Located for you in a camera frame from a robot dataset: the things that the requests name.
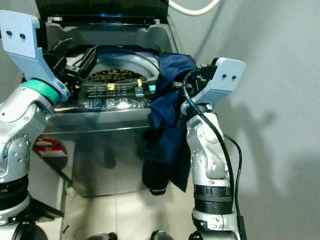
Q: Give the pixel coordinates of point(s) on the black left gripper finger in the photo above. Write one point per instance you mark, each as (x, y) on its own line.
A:
(62, 50)
(89, 60)

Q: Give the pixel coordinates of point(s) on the black robot left leg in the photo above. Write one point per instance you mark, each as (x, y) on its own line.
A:
(102, 237)

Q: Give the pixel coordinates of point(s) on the black robot right leg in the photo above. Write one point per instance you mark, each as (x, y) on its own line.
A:
(162, 236)

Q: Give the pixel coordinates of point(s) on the red sticker label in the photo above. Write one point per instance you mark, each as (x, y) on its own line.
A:
(50, 147)

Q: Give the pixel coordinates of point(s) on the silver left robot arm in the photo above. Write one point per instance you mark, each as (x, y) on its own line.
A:
(20, 130)

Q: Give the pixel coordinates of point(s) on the navy blue garment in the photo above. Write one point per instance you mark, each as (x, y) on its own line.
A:
(162, 135)

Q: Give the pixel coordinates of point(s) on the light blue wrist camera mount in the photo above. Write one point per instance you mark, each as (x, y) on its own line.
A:
(25, 55)
(227, 80)

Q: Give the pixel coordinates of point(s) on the brown patterned laundry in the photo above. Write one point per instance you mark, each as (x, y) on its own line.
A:
(115, 75)

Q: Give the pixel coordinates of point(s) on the dark washing machine lid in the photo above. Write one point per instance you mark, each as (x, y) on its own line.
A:
(105, 7)

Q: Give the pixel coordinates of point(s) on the black robot leg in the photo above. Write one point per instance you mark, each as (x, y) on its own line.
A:
(102, 237)
(162, 236)

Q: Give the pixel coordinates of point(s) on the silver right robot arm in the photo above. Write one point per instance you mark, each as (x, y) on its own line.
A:
(205, 150)

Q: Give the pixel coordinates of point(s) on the grey top-loading washing machine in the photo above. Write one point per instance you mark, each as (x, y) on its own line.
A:
(105, 160)

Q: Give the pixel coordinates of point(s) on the yellow tape strip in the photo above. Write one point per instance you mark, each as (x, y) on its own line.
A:
(139, 82)
(111, 86)

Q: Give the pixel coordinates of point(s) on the light blue right wrist camera mount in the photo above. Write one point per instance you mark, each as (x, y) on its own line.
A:
(227, 80)

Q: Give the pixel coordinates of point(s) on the light blue left wrist camera mount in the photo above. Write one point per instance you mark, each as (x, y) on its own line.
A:
(25, 55)

